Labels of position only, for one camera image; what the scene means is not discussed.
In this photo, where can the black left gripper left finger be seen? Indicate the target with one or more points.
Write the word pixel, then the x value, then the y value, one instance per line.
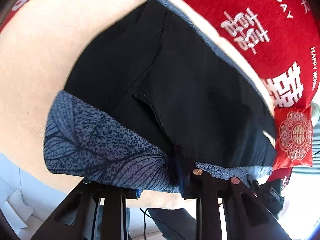
pixel 88 205

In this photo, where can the small red embroidered pillow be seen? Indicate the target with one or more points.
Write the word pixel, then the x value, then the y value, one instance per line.
pixel 294 137

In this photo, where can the beige sofa seat cushion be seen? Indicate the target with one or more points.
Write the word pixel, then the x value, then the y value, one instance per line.
pixel 39 46

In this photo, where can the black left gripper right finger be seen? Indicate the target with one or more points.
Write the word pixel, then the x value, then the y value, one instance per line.
pixel 246 216

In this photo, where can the red sofa cover white characters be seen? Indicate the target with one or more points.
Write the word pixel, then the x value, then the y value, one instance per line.
pixel 278 38

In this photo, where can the black pants blue patterned waistband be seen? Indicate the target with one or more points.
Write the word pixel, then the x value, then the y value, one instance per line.
pixel 152 89

